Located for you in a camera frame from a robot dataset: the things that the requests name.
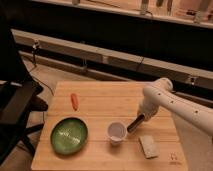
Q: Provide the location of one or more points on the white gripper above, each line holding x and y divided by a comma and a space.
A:
146, 110

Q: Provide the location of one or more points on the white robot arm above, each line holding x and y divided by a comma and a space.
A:
159, 93

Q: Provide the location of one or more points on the white sponge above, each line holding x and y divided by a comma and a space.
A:
149, 147

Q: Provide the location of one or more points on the white paper cup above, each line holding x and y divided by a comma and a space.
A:
116, 132

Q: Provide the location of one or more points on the orange carrot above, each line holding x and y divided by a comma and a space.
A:
74, 101

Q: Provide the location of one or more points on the green plate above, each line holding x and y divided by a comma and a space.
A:
69, 136

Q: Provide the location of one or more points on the black office chair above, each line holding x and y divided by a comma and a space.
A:
18, 97

